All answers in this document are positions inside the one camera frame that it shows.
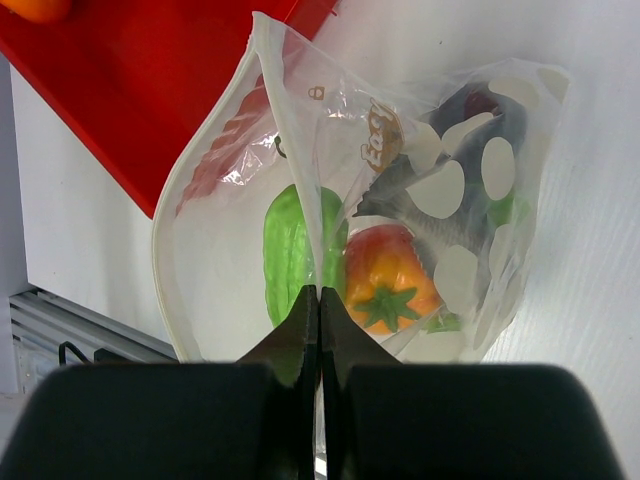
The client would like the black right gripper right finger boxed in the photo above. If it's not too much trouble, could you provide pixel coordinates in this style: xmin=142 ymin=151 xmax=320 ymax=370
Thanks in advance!
xmin=319 ymin=288 xmax=624 ymax=479

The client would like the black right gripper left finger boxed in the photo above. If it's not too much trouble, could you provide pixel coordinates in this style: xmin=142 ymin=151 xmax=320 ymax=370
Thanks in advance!
xmin=1 ymin=286 xmax=318 ymax=479

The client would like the orange bell pepper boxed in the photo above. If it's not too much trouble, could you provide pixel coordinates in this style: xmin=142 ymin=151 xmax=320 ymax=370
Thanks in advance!
xmin=344 ymin=224 xmax=441 ymax=336

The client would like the green bitter gourd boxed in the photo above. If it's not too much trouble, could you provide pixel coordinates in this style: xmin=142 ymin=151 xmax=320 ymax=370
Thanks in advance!
xmin=263 ymin=184 xmax=348 ymax=327

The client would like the clear zip top bag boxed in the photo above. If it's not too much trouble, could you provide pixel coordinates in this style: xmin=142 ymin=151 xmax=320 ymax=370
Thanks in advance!
xmin=152 ymin=13 xmax=570 ymax=363

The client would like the grey toy fish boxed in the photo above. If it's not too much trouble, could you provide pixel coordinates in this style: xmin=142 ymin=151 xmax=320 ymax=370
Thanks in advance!
xmin=354 ymin=98 xmax=528 ymax=275

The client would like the dark purple mangosteen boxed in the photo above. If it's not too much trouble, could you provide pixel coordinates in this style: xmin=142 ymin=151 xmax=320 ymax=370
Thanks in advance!
xmin=463 ymin=88 xmax=501 ymax=120

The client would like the red plastic tray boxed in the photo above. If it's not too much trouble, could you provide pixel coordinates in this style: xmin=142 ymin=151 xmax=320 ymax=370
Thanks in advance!
xmin=1 ymin=1 xmax=336 ymax=215

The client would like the orange fruit lower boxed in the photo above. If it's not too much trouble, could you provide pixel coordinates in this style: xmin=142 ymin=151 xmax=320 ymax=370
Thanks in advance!
xmin=1 ymin=0 xmax=72 ymax=24

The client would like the aluminium rail frame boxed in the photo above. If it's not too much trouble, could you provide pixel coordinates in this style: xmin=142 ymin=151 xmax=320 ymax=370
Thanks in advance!
xmin=9 ymin=289 xmax=177 ymax=395

